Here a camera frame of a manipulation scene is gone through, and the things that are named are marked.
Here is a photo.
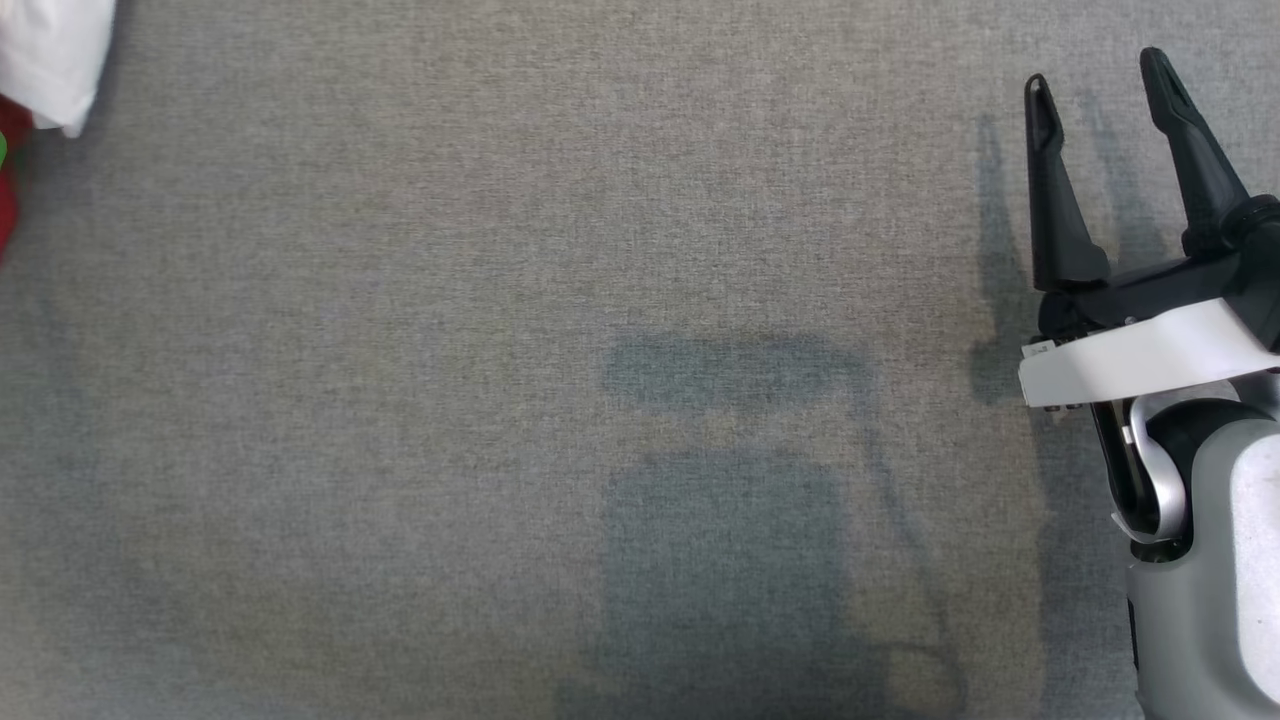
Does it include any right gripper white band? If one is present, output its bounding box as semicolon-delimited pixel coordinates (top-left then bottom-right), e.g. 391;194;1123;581
1018;46;1280;409

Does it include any red jersey with white sleeves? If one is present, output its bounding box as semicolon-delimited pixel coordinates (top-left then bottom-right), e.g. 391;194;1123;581
0;0;117;263

